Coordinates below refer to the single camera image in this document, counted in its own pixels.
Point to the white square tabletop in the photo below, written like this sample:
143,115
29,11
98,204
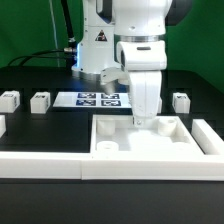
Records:
117,136

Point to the white sheet with tags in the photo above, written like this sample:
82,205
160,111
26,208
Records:
91,100

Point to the white U-shaped fence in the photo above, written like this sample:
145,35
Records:
57,146

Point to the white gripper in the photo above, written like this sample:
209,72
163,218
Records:
143,62

